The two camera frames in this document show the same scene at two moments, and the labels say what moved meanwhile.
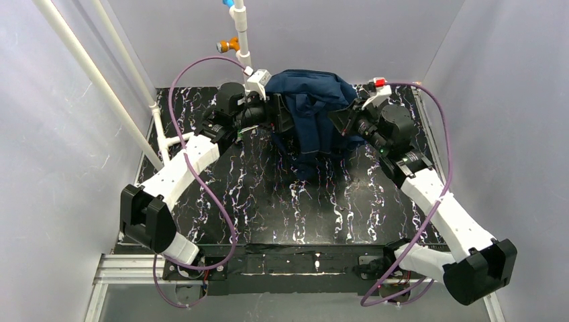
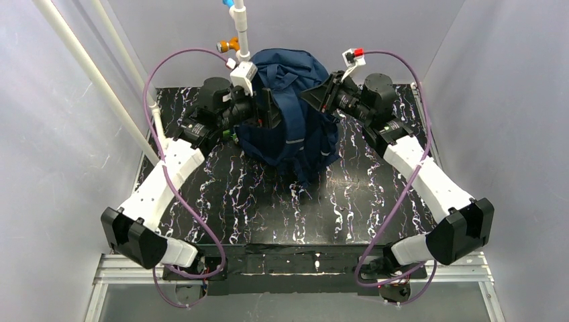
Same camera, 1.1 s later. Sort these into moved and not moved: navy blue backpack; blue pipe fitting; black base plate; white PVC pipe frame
Moved: navy blue backpack
Not moved: blue pipe fitting; black base plate; white PVC pipe frame
